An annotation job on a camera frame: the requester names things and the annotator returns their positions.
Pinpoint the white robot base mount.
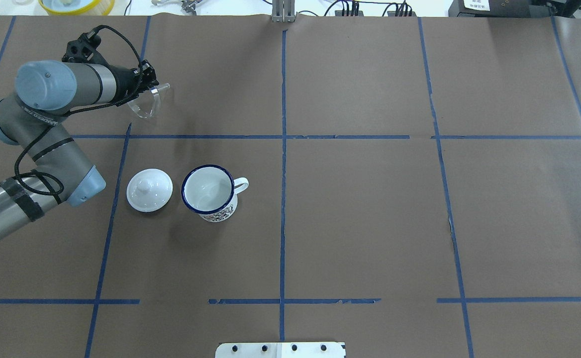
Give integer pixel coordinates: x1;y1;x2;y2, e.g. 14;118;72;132
214;342;347;358

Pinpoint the white enamel mug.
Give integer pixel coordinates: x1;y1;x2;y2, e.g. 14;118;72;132
181;165;249;223

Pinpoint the white enamel mug lid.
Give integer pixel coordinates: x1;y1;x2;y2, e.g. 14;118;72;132
125;169;173;213

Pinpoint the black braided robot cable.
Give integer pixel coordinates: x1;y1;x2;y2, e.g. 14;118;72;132
13;25;144;197

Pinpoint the yellow bowl with plate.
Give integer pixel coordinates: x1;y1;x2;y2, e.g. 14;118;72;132
38;0;115;16

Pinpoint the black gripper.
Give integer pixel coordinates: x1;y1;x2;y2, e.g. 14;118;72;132
121;60;160;102

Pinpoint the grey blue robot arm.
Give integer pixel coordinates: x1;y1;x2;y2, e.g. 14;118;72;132
0;60;158;240

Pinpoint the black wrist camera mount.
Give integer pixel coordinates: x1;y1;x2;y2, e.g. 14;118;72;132
61;30;101;64

